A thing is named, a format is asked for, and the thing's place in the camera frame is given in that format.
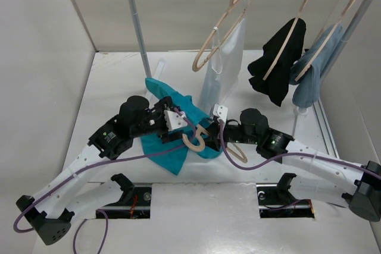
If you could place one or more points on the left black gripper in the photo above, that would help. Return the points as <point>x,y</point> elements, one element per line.
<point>164,135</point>

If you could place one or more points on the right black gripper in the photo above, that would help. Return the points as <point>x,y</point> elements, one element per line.
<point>213,140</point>

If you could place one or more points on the beige plastic hanger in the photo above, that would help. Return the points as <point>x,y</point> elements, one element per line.
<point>198,144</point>

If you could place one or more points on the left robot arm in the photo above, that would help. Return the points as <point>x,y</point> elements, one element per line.
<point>53,210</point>

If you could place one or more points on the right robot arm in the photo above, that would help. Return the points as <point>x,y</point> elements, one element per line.
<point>335,181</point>

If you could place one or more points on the black t shirt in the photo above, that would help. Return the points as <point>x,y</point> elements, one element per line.
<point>276,85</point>

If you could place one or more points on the light blue denim shirt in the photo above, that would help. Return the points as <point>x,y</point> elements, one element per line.
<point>308,86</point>

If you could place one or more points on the beige hanger with blue shirt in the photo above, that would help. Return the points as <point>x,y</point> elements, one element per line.
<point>309,63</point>

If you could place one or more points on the beige hanger with black shirt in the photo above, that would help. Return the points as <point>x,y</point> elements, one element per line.
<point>285,42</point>

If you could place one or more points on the white tank top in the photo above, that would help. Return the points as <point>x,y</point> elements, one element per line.
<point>223,57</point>

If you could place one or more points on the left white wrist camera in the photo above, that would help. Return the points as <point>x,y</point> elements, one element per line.
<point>175,120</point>

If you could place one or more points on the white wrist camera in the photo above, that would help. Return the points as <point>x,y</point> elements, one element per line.
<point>220,112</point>
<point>175,120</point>

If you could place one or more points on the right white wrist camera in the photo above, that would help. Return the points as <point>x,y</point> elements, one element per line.
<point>220,112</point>

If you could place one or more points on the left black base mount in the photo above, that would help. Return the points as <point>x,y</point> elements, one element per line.
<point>134,203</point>

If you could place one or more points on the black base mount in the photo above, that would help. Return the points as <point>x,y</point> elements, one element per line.
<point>134,203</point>
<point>275,200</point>

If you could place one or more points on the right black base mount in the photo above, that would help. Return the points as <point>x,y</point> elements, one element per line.
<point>275,200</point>

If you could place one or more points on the aluminium side rail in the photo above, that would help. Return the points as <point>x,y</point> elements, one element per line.
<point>323,124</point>

